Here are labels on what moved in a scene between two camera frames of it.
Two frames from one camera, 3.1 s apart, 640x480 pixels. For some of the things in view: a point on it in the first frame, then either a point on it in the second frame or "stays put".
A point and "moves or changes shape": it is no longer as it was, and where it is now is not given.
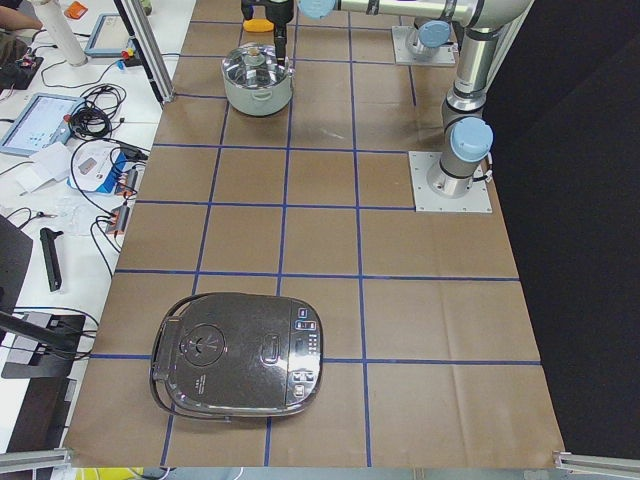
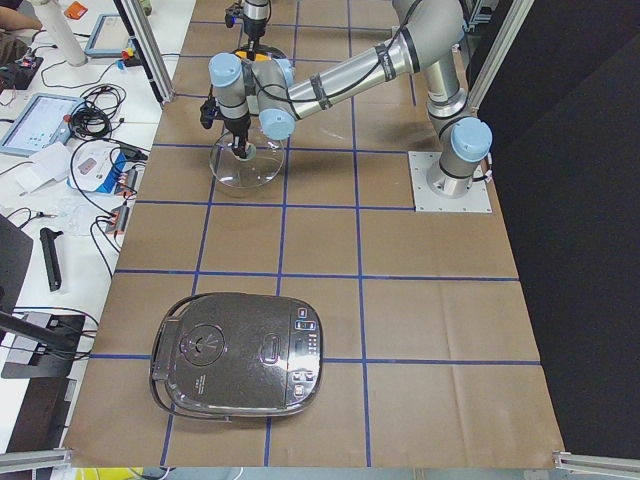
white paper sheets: (51, 162) stays put
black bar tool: (50, 246) stays put
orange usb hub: (118, 220) stays put
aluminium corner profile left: (22, 461) stays put
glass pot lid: (253, 65) moves or changes shape
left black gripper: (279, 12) -> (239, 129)
